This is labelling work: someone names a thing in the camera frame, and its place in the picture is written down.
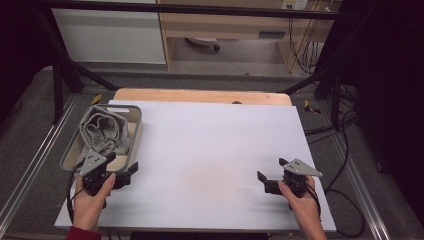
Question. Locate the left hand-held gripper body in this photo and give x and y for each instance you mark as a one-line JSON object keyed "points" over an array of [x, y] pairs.
{"points": [[93, 163]]}

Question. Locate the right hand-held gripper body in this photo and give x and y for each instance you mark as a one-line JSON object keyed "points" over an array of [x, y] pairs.
{"points": [[296, 173]]}

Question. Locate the grey cloth garment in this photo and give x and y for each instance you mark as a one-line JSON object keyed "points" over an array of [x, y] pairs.
{"points": [[103, 133]]}

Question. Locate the grey plastic basket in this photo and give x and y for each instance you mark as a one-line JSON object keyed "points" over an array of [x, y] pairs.
{"points": [[135, 133]]}

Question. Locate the person's right hand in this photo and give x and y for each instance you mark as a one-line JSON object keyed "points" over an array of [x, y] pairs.
{"points": [[305, 208]]}

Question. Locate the person's left hand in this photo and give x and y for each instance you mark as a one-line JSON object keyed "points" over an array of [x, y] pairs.
{"points": [[88, 210]]}

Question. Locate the black metal stand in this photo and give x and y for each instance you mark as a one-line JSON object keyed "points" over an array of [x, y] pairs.
{"points": [[61, 76], [328, 80]]}

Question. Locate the white cabinet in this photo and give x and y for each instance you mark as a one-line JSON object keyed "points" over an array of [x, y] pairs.
{"points": [[110, 36]]}

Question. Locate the office chair base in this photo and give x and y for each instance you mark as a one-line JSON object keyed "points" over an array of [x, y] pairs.
{"points": [[203, 41]]}

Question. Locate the aluminium rail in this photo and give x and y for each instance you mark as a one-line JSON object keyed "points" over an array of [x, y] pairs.
{"points": [[361, 186], [36, 156]]}

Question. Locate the white wall socket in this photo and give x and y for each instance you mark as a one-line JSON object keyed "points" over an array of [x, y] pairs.
{"points": [[295, 4]]}

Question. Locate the black metal frame bar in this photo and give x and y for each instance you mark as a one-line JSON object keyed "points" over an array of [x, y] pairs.
{"points": [[200, 10]]}

